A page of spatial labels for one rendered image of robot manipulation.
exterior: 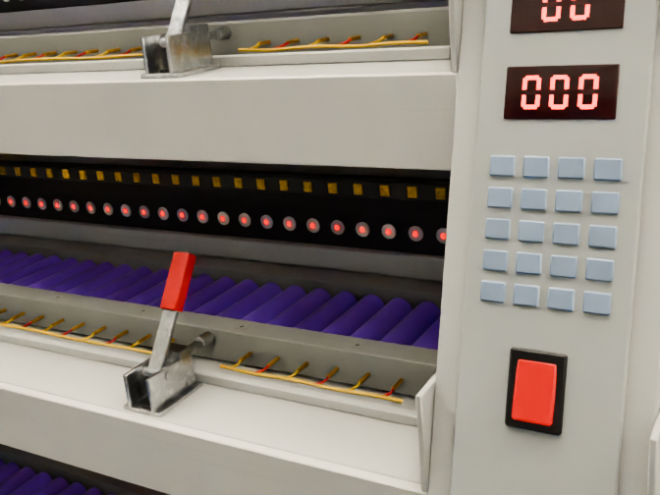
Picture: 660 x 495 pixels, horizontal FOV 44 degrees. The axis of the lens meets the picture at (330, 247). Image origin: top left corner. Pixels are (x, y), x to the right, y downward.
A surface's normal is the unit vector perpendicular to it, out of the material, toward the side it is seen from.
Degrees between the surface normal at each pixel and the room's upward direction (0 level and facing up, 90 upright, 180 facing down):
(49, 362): 18
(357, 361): 108
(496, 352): 90
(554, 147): 90
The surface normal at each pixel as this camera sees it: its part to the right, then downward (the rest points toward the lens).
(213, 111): -0.49, 0.32
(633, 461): -0.49, 0.01
